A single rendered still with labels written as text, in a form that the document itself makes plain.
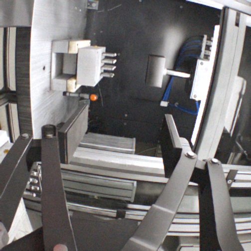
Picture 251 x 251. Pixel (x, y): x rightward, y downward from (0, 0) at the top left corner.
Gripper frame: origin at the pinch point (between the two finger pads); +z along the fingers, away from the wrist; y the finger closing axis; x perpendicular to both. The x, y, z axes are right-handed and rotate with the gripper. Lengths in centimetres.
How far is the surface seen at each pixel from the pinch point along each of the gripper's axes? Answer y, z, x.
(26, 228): -25, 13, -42
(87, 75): -11.6, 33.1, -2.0
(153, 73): 5.2, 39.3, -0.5
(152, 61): 4.5, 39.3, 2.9
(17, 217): -24.4, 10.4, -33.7
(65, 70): -19.9, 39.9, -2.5
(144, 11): 1, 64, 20
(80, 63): -13.5, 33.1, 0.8
